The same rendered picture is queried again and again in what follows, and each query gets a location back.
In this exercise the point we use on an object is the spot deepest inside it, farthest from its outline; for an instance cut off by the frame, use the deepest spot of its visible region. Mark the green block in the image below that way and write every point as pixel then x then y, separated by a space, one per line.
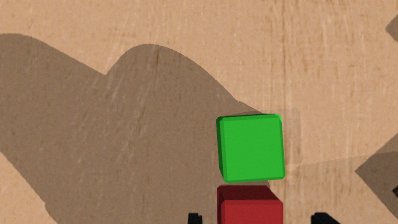
pixel 250 147

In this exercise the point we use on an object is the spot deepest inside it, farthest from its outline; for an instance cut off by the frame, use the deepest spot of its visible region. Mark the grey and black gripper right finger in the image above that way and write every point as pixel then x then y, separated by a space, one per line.
pixel 322 218

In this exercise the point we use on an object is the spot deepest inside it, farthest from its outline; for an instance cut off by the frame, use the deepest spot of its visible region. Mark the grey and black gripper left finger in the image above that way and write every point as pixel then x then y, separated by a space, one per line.
pixel 193 218

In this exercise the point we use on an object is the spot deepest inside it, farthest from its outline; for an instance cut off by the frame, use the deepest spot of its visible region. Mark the red block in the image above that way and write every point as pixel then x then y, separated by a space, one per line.
pixel 248 204

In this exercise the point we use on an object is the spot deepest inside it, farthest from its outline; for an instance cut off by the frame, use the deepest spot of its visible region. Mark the brown cardboard box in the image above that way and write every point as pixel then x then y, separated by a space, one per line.
pixel 395 191

